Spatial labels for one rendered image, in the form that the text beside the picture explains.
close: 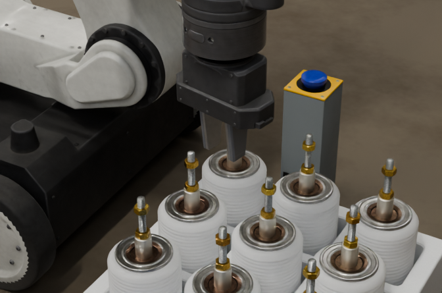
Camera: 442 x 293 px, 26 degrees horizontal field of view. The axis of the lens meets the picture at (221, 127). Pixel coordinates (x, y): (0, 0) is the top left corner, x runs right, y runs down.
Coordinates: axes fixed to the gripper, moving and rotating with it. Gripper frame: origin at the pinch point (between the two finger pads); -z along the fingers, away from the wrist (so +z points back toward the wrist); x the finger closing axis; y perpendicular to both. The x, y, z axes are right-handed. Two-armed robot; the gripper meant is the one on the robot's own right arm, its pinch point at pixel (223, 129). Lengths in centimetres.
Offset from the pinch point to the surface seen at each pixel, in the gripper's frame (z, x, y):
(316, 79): -15.0, -14.1, 37.7
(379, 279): -23.3, 13.7, 13.9
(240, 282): -22.6, 1.4, 1.5
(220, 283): -21.7, 0.3, -1.0
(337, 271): -22.6, 9.3, 11.0
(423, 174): -48, -11, 70
